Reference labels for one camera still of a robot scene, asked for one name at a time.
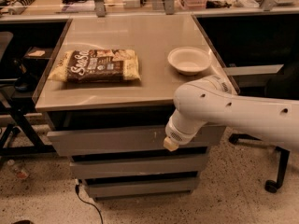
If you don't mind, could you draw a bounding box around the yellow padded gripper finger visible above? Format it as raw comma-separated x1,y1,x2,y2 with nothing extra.
164,137,178,151

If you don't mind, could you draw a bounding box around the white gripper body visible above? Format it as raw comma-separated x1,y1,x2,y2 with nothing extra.
165,118,200,146

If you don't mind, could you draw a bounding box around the grey top drawer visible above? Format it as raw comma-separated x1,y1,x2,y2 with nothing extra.
46,124,227,158

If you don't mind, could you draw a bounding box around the grey drawer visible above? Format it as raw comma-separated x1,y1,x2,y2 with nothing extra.
46,124,227,158
70,150,207,179
84,176,199,199

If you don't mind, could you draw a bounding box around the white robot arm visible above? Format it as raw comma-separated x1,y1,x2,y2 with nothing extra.
164,75,299,151

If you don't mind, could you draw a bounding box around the grey bottom drawer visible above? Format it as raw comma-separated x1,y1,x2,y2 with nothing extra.
84,176,199,199

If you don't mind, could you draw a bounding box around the grey drawer cabinet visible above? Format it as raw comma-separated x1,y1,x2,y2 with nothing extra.
36,15,225,113

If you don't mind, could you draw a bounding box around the grey middle drawer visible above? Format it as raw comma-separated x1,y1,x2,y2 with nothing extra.
70,150,207,179

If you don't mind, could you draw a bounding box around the white paper bowl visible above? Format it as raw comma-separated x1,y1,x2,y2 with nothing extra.
167,47,211,76

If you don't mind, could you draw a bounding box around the grey metal shelf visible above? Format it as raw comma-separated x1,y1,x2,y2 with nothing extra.
224,64,283,88

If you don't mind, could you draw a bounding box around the brown yellow snack bag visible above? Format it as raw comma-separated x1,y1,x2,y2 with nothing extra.
48,49,140,83

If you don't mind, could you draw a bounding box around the black office chair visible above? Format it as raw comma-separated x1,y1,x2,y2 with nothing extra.
228,63,299,194

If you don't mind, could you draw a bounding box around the plastic water bottle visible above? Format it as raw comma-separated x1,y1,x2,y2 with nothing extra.
7,160,29,180

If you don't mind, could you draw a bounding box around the black floor cable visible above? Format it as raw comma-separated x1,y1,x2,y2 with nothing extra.
74,184,105,224

